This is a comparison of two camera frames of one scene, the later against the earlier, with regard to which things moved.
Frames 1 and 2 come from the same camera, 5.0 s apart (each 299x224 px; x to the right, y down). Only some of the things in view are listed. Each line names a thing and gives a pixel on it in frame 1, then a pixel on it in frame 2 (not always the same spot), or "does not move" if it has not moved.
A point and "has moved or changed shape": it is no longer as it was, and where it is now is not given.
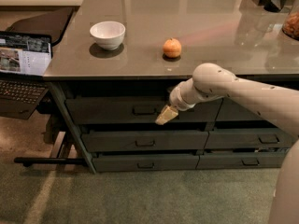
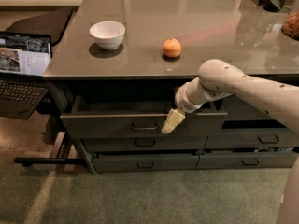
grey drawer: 137,110 has moved or changed shape
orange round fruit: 172,48 does not move
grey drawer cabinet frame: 113,121 does not move
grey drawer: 239,160 does not move
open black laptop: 24,61 does not move
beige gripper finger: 167,114 to 173,120
